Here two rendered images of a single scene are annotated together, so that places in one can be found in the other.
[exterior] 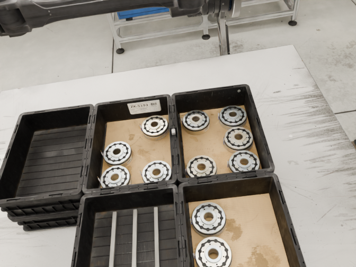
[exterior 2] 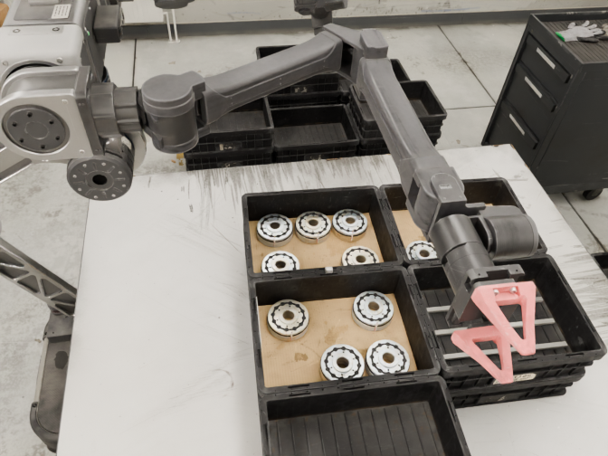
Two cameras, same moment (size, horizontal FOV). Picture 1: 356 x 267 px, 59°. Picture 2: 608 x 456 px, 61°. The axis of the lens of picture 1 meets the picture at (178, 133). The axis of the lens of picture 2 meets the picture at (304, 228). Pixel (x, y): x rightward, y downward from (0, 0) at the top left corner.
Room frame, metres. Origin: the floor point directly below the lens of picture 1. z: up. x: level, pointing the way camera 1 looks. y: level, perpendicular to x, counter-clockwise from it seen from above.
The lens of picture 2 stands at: (0.98, 0.75, 1.95)
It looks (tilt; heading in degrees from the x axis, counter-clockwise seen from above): 48 degrees down; 255
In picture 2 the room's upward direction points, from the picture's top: 4 degrees clockwise
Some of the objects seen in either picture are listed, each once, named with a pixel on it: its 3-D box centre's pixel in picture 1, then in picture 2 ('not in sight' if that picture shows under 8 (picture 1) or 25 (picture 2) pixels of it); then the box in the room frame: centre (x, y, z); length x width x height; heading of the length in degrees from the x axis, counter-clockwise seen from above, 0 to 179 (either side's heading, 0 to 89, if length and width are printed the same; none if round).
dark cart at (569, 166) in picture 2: not in sight; (571, 117); (-0.90, -1.08, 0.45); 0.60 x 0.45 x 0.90; 178
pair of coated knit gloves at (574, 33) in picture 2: not in sight; (580, 31); (-0.78, -1.16, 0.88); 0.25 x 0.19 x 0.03; 178
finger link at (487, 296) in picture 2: not in sight; (505, 322); (0.68, 0.51, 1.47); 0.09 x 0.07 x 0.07; 87
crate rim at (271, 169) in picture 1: (216, 129); (318, 230); (0.69, -0.14, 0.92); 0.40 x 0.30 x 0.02; 176
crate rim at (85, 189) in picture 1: (131, 140); (338, 326); (0.71, 0.16, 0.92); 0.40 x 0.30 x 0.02; 176
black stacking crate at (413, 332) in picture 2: (134, 149); (337, 337); (0.71, 0.16, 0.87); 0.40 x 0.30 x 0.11; 176
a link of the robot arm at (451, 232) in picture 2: not in sight; (460, 242); (0.66, 0.38, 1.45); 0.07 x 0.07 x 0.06; 87
